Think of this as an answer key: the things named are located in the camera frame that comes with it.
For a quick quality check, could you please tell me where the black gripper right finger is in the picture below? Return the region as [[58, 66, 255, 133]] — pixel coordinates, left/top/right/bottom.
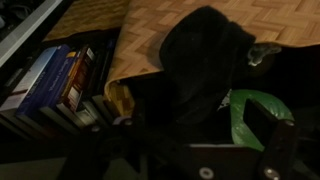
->
[[242, 98, 299, 180]]

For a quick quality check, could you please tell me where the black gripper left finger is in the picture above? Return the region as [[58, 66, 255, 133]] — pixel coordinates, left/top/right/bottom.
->
[[59, 99, 147, 180]]

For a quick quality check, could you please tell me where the black clothing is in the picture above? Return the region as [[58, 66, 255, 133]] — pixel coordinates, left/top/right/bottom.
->
[[159, 5, 258, 129]]

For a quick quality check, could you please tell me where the woven bamboo storage basket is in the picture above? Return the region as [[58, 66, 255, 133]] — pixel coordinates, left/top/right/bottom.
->
[[42, 0, 132, 43], [103, 0, 320, 119]]

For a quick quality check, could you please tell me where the tall blue book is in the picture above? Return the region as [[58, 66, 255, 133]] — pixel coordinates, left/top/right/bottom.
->
[[15, 44, 73, 123]]

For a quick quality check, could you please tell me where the white book dark band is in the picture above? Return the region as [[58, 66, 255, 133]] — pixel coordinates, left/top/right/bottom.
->
[[0, 46, 59, 118]]

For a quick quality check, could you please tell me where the green pothos plant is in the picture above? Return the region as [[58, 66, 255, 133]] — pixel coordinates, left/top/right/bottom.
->
[[218, 88, 296, 153]]

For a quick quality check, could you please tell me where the black cube bookshelf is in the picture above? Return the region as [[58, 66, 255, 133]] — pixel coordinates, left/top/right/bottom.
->
[[0, 0, 320, 180]]

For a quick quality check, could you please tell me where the white door frame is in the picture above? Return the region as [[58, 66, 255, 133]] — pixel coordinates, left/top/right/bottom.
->
[[0, 0, 64, 68]]

